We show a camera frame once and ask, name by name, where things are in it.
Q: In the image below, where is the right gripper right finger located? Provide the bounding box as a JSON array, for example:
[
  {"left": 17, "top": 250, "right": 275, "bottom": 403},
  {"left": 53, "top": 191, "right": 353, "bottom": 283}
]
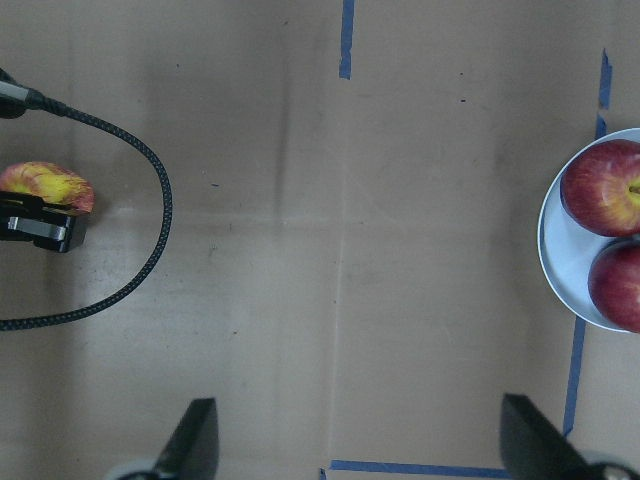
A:
[{"left": 500, "top": 394, "right": 600, "bottom": 480}]

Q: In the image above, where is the black braided cable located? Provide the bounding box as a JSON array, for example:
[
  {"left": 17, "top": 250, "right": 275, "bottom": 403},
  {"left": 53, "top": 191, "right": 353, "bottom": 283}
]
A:
[{"left": 0, "top": 67, "right": 174, "bottom": 333}]

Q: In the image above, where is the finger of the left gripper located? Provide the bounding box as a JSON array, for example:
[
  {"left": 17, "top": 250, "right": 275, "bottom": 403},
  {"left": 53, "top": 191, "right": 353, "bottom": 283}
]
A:
[{"left": 1, "top": 191, "right": 85, "bottom": 253}]

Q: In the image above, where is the red apple plate front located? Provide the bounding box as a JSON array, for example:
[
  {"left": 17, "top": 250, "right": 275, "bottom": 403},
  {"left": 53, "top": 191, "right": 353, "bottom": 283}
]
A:
[{"left": 588, "top": 240, "right": 639, "bottom": 333}]

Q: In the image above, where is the red apple plate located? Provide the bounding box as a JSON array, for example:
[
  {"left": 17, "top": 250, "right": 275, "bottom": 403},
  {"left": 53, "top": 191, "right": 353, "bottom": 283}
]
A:
[
  {"left": 560, "top": 139, "right": 639, "bottom": 237},
  {"left": 588, "top": 240, "right": 639, "bottom": 333}
]

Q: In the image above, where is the yellow-red apple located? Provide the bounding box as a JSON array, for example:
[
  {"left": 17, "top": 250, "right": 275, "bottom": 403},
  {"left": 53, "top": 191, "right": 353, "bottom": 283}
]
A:
[{"left": 1, "top": 161, "right": 95, "bottom": 213}]

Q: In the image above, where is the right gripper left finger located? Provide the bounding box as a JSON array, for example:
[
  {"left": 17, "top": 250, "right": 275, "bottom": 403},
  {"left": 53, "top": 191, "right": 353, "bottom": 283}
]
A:
[{"left": 152, "top": 398, "right": 219, "bottom": 479}]

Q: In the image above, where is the red apple plate left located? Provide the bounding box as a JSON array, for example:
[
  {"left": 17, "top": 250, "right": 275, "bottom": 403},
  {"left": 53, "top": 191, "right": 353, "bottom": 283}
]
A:
[{"left": 560, "top": 139, "right": 639, "bottom": 237}]

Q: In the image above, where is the light blue plate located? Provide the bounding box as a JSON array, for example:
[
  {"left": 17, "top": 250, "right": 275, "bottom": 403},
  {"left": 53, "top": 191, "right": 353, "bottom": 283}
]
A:
[{"left": 537, "top": 128, "right": 639, "bottom": 332}]

